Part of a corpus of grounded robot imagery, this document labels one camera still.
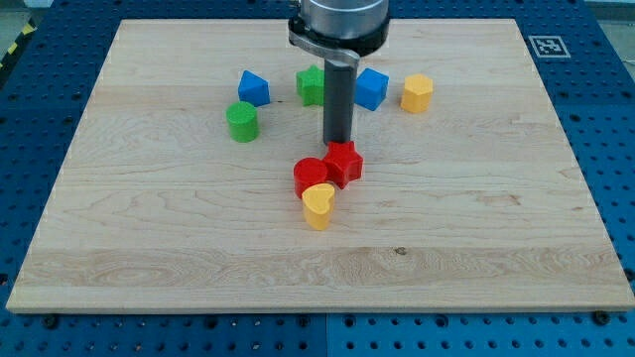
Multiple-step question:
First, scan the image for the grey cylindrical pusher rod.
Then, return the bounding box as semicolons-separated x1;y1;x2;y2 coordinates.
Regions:
322;59;357;144

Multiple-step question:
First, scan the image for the red cylinder block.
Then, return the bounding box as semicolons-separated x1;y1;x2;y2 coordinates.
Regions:
293;157;328;198

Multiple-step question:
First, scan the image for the black white fiducial marker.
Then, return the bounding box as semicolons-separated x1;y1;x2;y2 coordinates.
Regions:
529;35;571;59

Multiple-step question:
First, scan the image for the light wooden board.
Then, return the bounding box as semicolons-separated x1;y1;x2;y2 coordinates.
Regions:
7;19;634;314

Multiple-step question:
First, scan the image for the yellow heart block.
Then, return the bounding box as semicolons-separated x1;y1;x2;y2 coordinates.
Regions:
302;182;335;230

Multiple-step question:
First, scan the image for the green star block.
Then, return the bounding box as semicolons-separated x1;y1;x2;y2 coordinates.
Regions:
296;65;324;106

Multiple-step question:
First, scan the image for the yellow hexagon block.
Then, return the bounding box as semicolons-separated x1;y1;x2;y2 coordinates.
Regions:
400;73;434;113

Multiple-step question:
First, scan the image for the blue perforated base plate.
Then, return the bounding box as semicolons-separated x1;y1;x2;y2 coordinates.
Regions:
1;1;634;356

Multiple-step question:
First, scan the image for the red star block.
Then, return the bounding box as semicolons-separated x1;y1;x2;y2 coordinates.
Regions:
322;141;363;189

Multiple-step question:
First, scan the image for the blue triangle block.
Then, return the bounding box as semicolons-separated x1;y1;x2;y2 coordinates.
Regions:
237;70;271;107

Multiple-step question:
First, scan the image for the green cylinder block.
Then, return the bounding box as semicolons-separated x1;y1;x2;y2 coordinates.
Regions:
225;101;259;143

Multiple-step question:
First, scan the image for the blue cube block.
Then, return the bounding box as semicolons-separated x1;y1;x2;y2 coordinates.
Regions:
354;68;389;111

